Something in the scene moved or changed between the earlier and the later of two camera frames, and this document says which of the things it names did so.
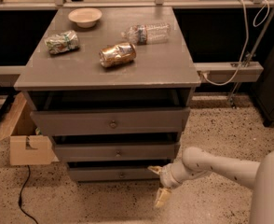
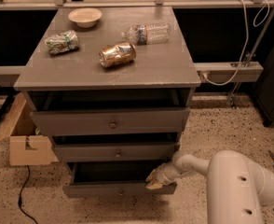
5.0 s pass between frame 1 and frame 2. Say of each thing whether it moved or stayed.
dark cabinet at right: stayed
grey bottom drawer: moved
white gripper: moved
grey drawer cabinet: stayed
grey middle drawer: stayed
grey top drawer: stayed
